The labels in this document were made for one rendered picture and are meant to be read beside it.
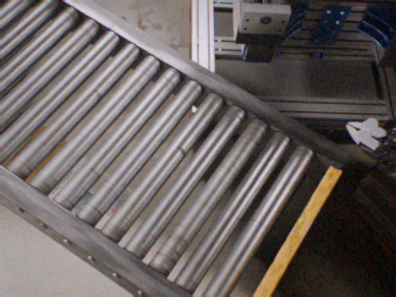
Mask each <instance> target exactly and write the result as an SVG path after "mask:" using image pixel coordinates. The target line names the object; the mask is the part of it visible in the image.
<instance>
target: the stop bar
mask: <svg viewBox="0 0 396 297"><path fill-rule="evenodd" d="M341 172H342V170H340V169H339V168H338V167H335V166H334V165H331V166H330V168H329V170H327V172H326V173H325V175H324V177H323V179H322V180H321V183H319V185H318V188H317V189H316V191H315V192H314V193H313V196H312V197H311V198H310V201H309V202H308V204H307V206H306V207H305V210H303V211H302V214H301V215H300V217H299V219H298V220H297V223H296V224H295V225H294V228H293V229H292V230H291V232H290V233H289V236H288V237H287V239H286V241H285V242H284V245H283V246H282V247H281V249H280V250H279V252H278V254H277V255H276V258H275V259H274V262H273V263H272V264H271V266H270V268H269V270H268V271H267V272H266V275H265V276H264V277H263V280H262V282H261V284H260V285H259V286H258V288H257V290H256V291H255V293H254V295H253V297H271V295H272V293H273V292H274V290H275V288H276V286H277V285H278V282H279V280H280V279H281V278H282V275H283V274H284V272H285V270H286V269H287V266H288V264H289V263H290V261H291V260H292V259H293V256H294V255H295V252H296V251H297V250H298V247H299V246H300V244H301V243H302V241H303V239H304V237H305V236H306V234H307V232H308V229H309V228H310V226H311V225H312V223H314V220H315V218H316V215H317V214H318V213H319V210H320V209H321V208H322V206H323V205H324V202H325V201H326V199H327V197H328V196H329V195H330V194H331V190H332V189H333V187H334V186H335V183H336V182H337V180H339V177H340V175H341Z"/></svg>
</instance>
